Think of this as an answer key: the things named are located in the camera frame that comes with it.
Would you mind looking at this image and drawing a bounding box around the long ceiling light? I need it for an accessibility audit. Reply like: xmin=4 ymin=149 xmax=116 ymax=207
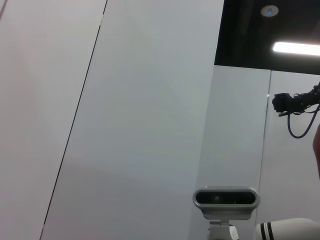
xmin=272 ymin=41 xmax=320 ymax=56

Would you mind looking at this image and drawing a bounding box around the round ceiling smoke detector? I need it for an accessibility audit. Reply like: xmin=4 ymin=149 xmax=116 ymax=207
xmin=260 ymin=4 xmax=279 ymax=18

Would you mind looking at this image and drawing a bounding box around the silver head camera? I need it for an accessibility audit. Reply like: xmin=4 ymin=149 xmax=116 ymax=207
xmin=192 ymin=185 xmax=261 ymax=221

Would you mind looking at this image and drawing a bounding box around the black mounted camera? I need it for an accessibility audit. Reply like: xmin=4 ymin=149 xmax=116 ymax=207
xmin=271 ymin=84 xmax=320 ymax=118

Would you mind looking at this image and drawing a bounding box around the white head camera stand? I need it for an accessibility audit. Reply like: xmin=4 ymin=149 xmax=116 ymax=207
xmin=207 ymin=219 xmax=240 ymax=240

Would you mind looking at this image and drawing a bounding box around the blue camera cable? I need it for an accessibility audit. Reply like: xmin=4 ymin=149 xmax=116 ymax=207
xmin=286 ymin=103 xmax=320 ymax=138

